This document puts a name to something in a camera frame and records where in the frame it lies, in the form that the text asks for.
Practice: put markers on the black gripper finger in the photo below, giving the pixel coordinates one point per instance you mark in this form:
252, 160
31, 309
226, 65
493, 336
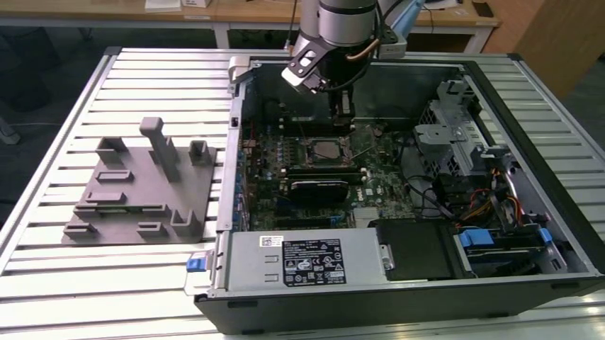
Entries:
338, 117

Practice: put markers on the silver CPU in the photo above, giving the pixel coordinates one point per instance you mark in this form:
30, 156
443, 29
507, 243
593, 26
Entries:
328, 148

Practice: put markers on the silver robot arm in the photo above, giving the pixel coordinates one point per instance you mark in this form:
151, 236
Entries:
345, 21

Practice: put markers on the CPU socket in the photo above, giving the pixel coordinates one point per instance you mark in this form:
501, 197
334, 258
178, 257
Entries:
310, 160

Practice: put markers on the green motherboard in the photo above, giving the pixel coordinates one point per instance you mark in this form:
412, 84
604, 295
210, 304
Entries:
388, 166

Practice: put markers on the black graphics card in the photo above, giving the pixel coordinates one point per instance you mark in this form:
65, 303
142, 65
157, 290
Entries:
320, 193

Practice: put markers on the metal disk bay cage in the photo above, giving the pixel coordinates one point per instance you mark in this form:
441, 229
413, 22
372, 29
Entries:
443, 136

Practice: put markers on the silver heat sink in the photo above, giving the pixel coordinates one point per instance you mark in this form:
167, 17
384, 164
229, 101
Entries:
366, 216

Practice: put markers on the black expansion slot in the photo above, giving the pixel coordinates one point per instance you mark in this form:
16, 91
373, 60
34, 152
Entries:
302, 222

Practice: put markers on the small black desk device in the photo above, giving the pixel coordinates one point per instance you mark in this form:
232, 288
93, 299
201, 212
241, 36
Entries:
483, 8

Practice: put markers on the small white box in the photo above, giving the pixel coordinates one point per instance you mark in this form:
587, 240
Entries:
197, 3

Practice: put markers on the white paper sheet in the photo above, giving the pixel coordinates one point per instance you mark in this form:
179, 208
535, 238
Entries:
162, 5

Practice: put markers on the grey power supply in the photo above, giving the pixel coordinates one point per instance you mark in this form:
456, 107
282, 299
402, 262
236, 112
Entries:
250, 255

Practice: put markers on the grey parts rack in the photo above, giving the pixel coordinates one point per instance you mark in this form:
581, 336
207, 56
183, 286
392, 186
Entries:
142, 177

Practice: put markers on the hard disk in blue carrier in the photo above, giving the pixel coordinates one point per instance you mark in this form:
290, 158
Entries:
476, 238

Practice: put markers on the wooden cabinet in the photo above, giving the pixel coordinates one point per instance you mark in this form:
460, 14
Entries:
557, 35

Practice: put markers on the blue case latch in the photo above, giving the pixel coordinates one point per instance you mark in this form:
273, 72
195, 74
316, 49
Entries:
197, 265

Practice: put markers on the wooden desk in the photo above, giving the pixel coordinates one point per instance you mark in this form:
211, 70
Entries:
94, 14

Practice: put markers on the black PC case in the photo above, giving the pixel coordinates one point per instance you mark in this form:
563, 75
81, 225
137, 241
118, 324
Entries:
378, 311

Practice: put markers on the black office chair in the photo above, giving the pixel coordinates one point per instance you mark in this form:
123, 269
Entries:
29, 63

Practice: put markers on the white chair base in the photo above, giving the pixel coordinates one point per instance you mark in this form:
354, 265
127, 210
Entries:
7, 132

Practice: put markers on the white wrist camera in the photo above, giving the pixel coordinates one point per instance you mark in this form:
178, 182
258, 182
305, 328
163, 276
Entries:
302, 71

